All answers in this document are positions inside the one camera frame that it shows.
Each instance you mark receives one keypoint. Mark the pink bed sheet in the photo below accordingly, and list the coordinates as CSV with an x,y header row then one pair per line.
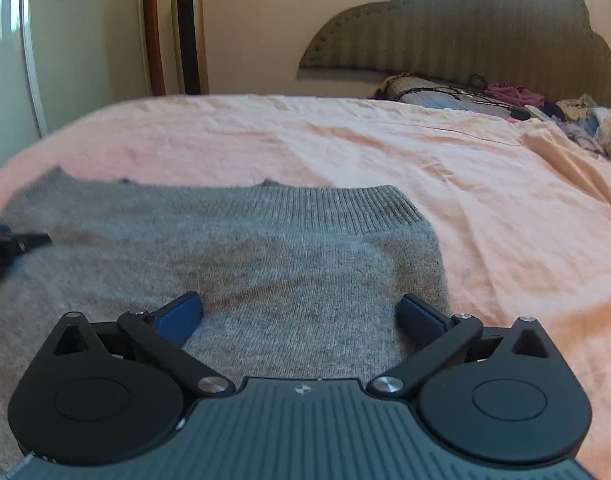
x,y
485,220

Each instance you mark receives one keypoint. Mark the olive padded headboard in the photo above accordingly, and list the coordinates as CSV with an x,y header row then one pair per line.
x,y
485,30

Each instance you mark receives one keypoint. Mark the magenta garment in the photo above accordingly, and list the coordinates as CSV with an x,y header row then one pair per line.
x,y
513,94

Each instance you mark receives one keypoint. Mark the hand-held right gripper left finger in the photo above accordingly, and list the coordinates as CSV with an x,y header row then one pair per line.
x,y
178,317

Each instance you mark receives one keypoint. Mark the wooden door frame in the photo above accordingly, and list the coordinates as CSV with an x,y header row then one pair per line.
x,y
153,25

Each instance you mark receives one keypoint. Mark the floral cloth pile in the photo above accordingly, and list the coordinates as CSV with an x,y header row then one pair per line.
x,y
600,125

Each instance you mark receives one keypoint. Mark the grey sweater with navy sleeves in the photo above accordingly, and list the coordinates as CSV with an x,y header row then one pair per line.
x,y
235,240

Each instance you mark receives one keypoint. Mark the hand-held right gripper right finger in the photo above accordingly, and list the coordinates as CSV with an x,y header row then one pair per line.
x,y
415,317

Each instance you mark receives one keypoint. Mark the gold tower fan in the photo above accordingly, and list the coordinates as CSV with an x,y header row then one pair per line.
x,y
188,35

